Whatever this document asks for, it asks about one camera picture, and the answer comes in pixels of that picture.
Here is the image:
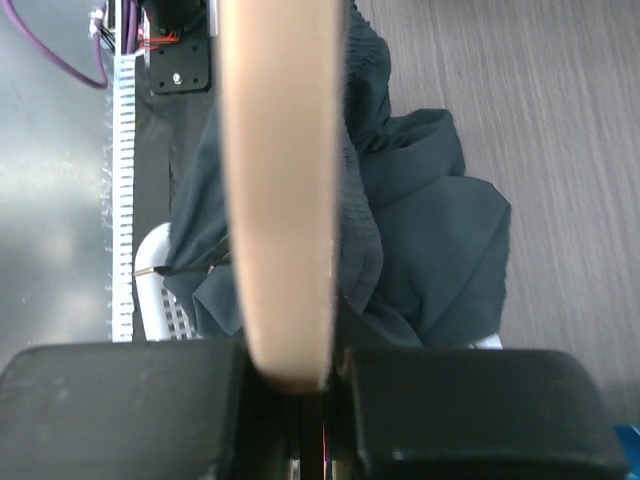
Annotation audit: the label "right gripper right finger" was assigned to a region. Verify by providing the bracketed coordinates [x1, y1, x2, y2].
[326, 348, 628, 479]

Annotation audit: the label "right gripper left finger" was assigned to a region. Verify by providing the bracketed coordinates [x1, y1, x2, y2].
[1, 340, 292, 479]

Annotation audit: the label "dark navy shorts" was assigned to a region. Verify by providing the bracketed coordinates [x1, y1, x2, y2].
[164, 6, 511, 348]

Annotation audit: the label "beige hanger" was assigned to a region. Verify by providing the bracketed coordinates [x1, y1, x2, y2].
[217, 1, 346, 393]

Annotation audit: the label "white laundry basket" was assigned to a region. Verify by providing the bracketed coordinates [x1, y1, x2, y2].
[135, 218, 509, 351]

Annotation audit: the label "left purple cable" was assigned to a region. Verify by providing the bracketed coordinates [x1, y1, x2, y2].
[4, 0, 139, 90]

